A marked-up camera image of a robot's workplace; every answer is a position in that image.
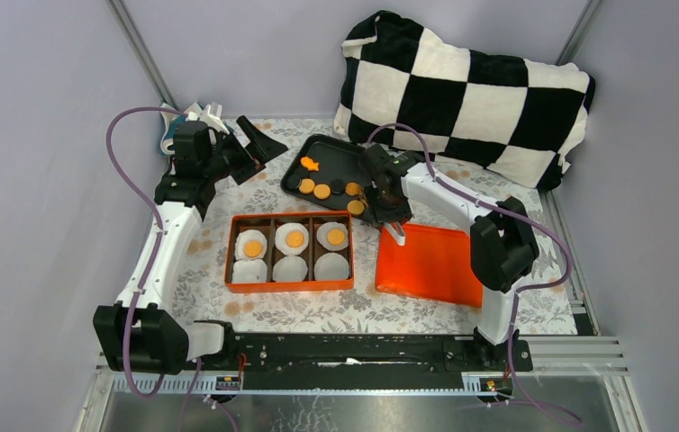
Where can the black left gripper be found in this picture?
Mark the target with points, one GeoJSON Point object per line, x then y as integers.
{"type": "Point", "coordinates": [263, 146]}

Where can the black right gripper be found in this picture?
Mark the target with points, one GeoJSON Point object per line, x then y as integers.
{"type": "Point", "coordinates": [378, 215]}

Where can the round orange cookie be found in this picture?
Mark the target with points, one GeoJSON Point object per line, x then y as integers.
{"type": "Point", "coordinates": [336, 238]}
{"type": "Point", "coordinates": [356, 207]}
{"type": "Point", "coordinates": [295, 239]}
{"type": "Point", "coordinates": [252, 249]}
{"type": "Point", "coordinates": [322, 191]}
{"type": "Point", "coordinates": [306, 186]}

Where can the black baking tray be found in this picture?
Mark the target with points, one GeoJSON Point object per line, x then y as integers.
{"type": "Point", "coordinates": [338, 160]}

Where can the orange compartment box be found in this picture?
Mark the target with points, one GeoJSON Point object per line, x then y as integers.
{"type": "Point", "coordinates": [267, 224]}

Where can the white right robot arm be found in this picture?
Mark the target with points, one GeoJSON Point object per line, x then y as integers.
{"type": "Point", "coordinates": [503, 247]}

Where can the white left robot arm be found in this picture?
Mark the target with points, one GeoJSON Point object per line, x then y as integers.
{"type": "Point", "coordinates": [138, 333]}

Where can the orange swirl cookie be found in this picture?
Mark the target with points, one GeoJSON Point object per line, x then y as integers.
{"type": "Point", "coordinates": [353, 189]}

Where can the orange fish shaped cookie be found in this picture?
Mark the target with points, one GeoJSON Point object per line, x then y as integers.
{"type": "Point", "coordinates": [309, 164]}

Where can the floral table mat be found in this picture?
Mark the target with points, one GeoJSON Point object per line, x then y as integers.
{"type": "Point", "coordinates": [200, 292]}

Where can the white paper cupcake liner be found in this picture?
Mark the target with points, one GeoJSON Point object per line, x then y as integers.
{"type": "Point", "coordinates": [322, 231]}
{"type": "Point", "coordinates": [331, 267]}
{"type": "Point", "coordinates": [247, 235]}
{"type": "Point", "coordinates": [290, 269]}
{"type": "Point", "coordinates": [249, 272]}
{"type": "Point", "coordinates": [280, 234]}

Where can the orange box lid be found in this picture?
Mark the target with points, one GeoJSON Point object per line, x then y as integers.
{"type": "Point", "coordinates": [433, 264]}

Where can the teal beige folded cloth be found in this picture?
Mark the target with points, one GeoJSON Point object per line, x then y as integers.
{"type": "Point", "coordinates": [171, 120]}

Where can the black white checkered pillow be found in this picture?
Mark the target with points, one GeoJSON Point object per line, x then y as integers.
{"type": "Point", "coordinates": [406, 88]}

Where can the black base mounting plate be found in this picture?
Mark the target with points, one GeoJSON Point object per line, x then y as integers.
{"type": "Point", "coordinates": [363, 362]}

